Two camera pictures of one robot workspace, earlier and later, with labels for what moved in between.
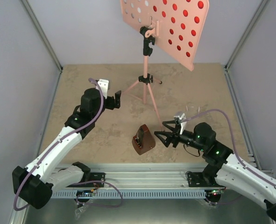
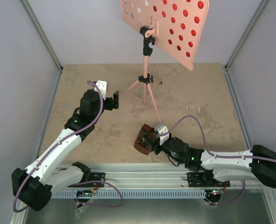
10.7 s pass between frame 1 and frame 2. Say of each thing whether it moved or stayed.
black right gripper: moved
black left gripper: stayed
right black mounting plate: stayed
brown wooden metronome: moved
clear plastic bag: stayed
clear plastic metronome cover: stayed
